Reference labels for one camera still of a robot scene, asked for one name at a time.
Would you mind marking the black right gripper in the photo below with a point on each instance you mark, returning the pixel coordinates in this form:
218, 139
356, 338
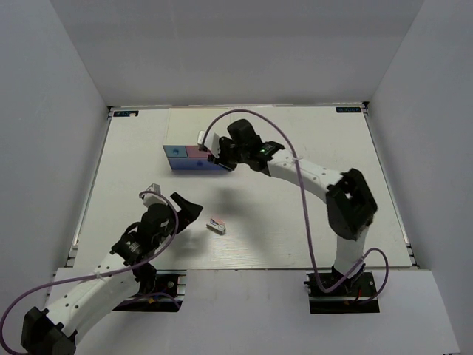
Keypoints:
223, 144

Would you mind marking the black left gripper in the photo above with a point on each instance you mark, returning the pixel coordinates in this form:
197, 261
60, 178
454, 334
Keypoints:
188, 213

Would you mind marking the pink drawer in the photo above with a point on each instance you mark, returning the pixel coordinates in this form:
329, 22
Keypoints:
194, 152

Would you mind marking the light blue small drawer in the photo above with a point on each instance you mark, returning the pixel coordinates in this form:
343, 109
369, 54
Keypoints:
175, 151

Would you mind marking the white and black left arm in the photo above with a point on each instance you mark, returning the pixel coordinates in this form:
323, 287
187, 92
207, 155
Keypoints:
125, 272

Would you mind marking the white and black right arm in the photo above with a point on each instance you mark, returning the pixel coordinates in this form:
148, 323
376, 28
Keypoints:
350, 204

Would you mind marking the pink white small stapler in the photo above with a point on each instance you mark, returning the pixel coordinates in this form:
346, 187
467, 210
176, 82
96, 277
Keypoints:
216, 225

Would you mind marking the blue wide drawer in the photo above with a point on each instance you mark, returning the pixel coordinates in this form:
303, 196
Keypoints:
200, 164

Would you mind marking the white drawer cabinet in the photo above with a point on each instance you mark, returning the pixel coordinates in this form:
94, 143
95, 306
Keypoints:
185, 124

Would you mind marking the right corner label sticker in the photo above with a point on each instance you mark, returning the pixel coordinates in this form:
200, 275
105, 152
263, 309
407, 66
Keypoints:
348, 109

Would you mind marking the corner label sticker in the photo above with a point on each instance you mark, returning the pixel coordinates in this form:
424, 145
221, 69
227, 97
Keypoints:
126, 113
348, 109

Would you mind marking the left corner label sticker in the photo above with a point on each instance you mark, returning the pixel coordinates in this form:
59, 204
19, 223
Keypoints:
126, 113

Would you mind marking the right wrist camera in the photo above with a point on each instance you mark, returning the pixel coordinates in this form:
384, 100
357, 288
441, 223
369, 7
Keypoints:
209, 142

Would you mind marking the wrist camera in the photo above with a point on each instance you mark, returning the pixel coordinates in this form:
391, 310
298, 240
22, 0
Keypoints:
151, 195
209, 142

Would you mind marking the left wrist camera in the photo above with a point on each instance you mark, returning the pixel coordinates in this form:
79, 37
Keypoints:
151, 195

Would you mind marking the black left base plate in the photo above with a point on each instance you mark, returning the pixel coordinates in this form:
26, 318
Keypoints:
165, 295

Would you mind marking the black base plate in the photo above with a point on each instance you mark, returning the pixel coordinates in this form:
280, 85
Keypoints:
165, 295
359, 299

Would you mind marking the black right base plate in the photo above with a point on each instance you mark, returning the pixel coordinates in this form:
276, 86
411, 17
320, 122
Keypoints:
359, 299

